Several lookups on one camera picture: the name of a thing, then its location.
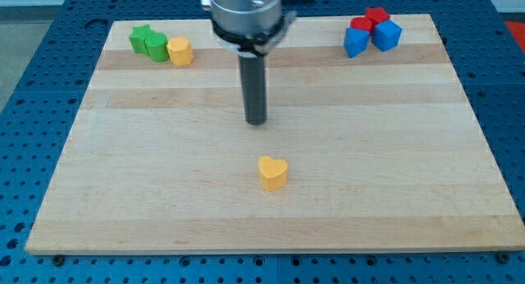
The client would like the wooden board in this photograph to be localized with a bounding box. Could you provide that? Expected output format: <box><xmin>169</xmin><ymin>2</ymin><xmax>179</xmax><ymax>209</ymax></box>
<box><xmin>25</xmin><ymin>14</ymin><xmax>524</xmax><ymax>255</ymax></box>

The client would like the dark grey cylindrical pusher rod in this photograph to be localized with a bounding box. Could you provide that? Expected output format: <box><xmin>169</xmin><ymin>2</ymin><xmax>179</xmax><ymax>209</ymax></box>
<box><xmin>239</xmin><ymin>57</ymin><xmax>267</xmax><ymax>126</ymax></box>

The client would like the blue pentagon block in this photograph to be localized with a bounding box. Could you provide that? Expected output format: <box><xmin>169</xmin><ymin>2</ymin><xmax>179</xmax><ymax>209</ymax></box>
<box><xmin>343</xmin><ymin>28</ymin><xmax>369</xmax><ymax>58</ymax></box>

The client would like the blue cube block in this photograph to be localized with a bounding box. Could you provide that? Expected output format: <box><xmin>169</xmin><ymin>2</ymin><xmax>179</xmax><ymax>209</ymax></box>
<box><xmin>372</xmin><ymin>20</ymin><xmax>403</xmax><ymax>52</ymax></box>

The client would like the red star block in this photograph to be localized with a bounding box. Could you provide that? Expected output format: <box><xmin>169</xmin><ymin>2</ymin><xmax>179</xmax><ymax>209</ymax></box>
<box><xmin>365</xmin><ymin>7</ymin><xmax>390</xmax><ymax>25</ymax></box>

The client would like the yellow hexagon block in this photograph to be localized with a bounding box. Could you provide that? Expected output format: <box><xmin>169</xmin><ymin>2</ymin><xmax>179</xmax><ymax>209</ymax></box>
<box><xmin>167</xmin><ymin>36</ymin><xmax>194</xmax><ymax>66</ymax></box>

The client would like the red cylinder block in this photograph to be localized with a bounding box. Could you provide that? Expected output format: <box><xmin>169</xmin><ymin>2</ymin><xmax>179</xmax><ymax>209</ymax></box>
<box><xmin>349</xmin><ymin>16</ymin><xmax>374</xmax><ymax>34</ymax></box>

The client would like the green cylinder block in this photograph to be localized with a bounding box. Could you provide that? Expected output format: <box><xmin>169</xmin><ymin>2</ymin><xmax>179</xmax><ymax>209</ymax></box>
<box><xmin>145</xmin><ymin>32</ymin><xmax>169</xmax><ymax>62</ymax></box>

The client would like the yellow heart block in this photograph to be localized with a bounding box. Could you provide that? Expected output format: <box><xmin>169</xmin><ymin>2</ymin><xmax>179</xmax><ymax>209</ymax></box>
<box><xmin>258</xmin><ymin>156</ymin><xmax>289</xmax><ymax>191</ymax></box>

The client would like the green star block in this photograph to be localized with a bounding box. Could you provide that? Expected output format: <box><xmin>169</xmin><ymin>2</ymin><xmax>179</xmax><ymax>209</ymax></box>
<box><xmin>129</xmin><ymin>24</ymin><xmax>153</xmax><ymax>55</ymax></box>

